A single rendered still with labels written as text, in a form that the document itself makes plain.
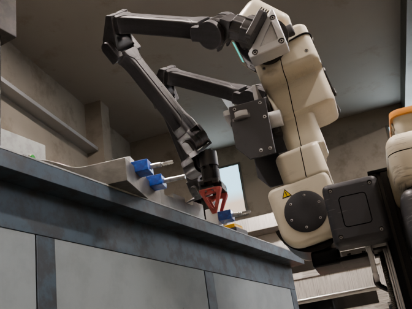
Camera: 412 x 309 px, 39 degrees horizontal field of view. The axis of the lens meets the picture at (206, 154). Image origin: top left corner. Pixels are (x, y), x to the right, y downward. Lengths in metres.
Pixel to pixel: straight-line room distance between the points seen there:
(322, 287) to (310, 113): 5.51
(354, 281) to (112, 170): 5.82
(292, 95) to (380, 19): 7.67
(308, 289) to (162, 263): 5.59
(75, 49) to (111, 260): 7.35
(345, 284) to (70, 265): 5.90
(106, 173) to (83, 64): 7.62
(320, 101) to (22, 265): 0.86
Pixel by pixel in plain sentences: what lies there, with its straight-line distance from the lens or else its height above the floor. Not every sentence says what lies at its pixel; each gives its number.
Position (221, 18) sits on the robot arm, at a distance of 1.53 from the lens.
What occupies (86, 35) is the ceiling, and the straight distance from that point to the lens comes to 8.28.
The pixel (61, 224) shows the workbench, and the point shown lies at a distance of 1.21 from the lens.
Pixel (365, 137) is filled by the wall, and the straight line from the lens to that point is 11.78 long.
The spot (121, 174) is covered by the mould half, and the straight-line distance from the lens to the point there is 1.27.
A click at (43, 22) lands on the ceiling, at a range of 8.05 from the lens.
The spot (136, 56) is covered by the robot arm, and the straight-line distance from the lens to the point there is 1.80.
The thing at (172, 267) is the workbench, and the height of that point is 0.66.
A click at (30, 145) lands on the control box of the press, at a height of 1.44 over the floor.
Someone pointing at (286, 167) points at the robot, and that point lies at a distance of 1.46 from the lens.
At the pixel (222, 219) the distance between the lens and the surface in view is 1.69.
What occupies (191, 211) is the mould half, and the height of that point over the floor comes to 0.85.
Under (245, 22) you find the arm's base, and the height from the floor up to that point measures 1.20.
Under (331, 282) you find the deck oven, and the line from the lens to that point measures 6.97.
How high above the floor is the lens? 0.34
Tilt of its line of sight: 23 degrees up
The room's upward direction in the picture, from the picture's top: 9 degrees counter-clockwise
